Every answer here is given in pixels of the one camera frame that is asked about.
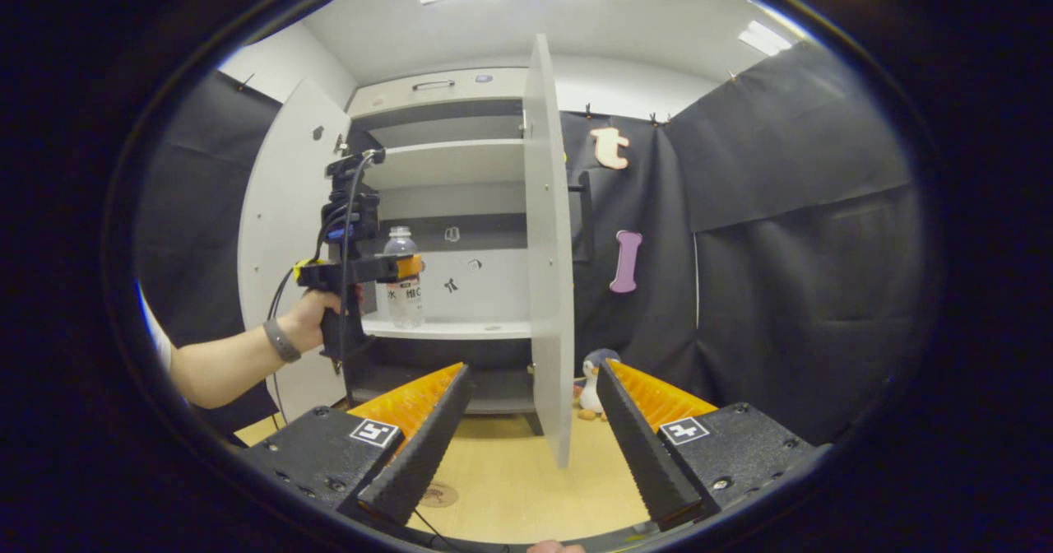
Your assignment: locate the white cabinet door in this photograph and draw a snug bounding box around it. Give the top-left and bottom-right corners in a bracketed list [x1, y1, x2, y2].
[237, 78, 367, 422]
[522, 33, 575, 469]

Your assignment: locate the clear plastic bottle red label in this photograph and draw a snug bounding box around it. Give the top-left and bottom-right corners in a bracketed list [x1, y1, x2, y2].
[383, 225, 425, 329]

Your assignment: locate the grey wristband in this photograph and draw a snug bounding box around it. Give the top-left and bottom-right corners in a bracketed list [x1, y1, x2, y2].
[263, 318, 302, 364]

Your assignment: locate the penguin plush toy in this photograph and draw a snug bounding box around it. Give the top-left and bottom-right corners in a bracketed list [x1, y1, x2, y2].
[576, 348, 622, 421]

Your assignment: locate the small ceiling light panel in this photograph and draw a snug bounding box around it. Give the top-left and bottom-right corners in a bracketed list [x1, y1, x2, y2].
[738, 20, 795, 56]

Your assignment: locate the white cabinet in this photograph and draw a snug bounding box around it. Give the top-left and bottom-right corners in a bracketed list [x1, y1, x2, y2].
[346, 67, 540, 437]

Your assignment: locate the black door handle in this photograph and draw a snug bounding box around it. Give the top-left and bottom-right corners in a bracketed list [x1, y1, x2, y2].
[566, 171, 595, 263]

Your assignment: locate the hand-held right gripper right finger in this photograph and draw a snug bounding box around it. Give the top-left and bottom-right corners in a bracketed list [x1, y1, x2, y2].
[596, 359, 821, 532]

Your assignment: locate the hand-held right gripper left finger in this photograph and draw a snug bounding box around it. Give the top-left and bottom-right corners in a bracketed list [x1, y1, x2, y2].
[244, 363, 474, 529]

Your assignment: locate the black backdrop cloth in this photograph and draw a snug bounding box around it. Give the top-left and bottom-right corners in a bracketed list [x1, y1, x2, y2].
[136, 41, 930, 447]

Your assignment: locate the white cabinet drawer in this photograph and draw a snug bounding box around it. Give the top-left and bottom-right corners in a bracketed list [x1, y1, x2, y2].
[347, 67, 529, 119]

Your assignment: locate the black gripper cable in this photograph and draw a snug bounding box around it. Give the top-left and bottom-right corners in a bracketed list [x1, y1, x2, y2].
[265, 148, 387, 410]

